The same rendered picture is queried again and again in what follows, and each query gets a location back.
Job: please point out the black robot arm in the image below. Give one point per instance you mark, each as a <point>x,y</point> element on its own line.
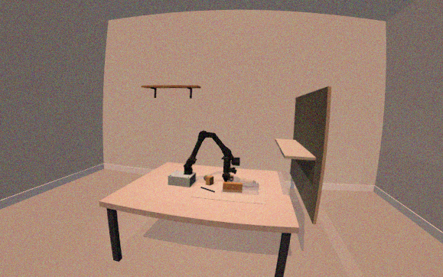
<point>226,152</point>

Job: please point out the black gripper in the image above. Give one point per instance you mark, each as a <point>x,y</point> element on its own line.
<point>226,174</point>

